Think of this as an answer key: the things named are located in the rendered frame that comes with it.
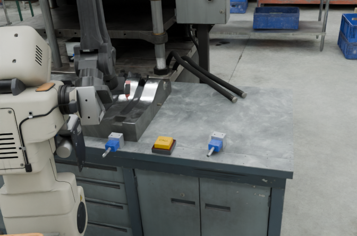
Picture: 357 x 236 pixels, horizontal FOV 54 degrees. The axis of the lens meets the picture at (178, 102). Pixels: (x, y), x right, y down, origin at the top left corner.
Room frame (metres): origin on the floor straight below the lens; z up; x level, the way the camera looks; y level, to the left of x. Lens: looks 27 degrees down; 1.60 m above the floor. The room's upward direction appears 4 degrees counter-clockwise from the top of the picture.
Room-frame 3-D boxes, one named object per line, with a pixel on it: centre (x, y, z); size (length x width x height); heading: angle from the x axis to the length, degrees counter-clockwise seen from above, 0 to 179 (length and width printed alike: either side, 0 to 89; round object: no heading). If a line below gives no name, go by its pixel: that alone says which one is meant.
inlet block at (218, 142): (1.13, -0.13, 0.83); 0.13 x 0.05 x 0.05; 152
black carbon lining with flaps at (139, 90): (1.50, 0.25, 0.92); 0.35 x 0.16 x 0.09; 163
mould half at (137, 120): (1.51, 0.23, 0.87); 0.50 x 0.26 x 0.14; 163
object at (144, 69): (2.53, 0.54, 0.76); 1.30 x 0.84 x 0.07; 73
